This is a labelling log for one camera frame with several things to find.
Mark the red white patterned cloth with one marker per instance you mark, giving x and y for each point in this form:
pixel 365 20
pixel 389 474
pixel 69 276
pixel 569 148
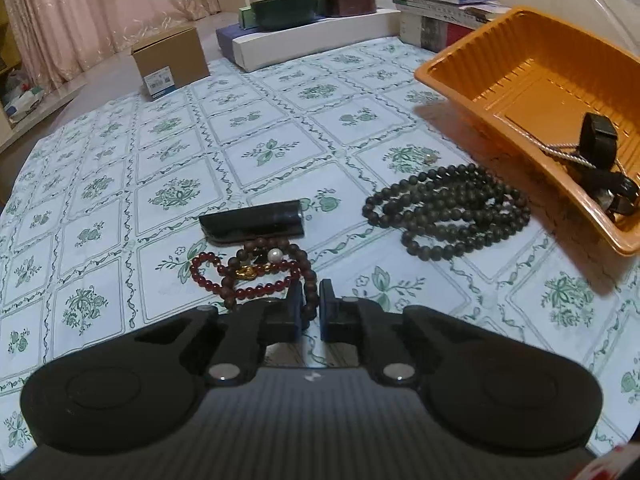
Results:
pixel 617 462

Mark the pink curtain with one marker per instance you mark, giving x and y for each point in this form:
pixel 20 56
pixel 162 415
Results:
pixel 100 10

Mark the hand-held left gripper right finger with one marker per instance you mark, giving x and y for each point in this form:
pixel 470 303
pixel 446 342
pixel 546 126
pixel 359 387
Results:
pixel 327 310

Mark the beige paperback book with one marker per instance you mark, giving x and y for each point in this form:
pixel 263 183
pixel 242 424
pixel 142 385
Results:
pixel 465 14

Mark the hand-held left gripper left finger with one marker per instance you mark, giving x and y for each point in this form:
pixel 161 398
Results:
pixel 295 307

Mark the orange plastic tray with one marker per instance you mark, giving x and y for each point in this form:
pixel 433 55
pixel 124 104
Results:
pixel 550 95

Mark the brown cardboard box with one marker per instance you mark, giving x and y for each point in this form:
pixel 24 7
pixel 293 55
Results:
pixel 170 55

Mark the black glossy rectangular case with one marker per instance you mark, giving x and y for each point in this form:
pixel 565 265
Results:
pixel 250 222

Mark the flat white box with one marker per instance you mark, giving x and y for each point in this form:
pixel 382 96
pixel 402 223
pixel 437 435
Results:
pixel 310 40

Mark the small green box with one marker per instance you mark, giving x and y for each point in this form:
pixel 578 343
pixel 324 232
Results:
pixel 246 17

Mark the floral tablecloth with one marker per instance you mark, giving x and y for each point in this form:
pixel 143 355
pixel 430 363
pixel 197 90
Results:
pixel 150 160

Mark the white plastic bag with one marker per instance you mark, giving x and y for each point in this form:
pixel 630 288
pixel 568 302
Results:
pixel 25 100

